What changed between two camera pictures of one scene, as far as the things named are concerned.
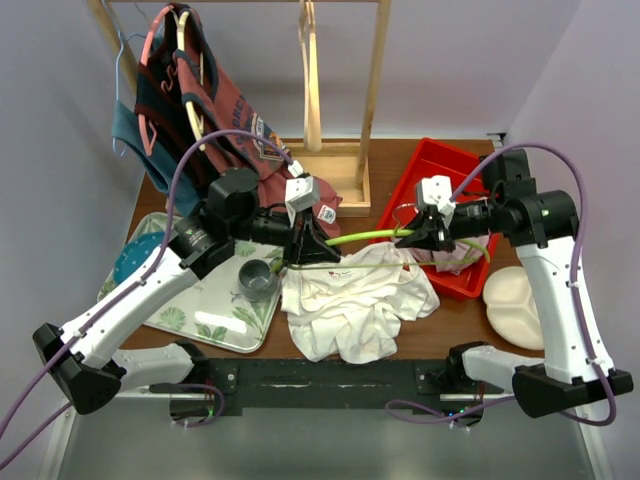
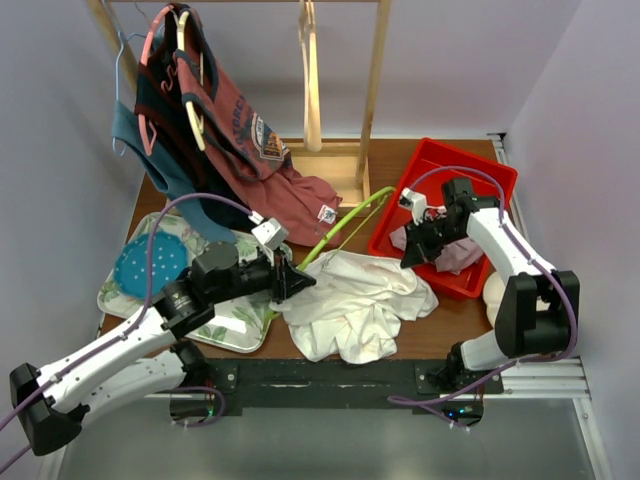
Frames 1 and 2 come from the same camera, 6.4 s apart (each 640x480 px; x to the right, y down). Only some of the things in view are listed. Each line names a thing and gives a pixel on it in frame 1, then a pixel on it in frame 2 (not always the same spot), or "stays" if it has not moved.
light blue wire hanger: (121, 40) stays
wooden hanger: (309, 38) stays
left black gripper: (306, 245) to (286, 281)
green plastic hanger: (399, 232) to (378, 198)
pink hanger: (142, 62) stays
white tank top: (351, 311) stays
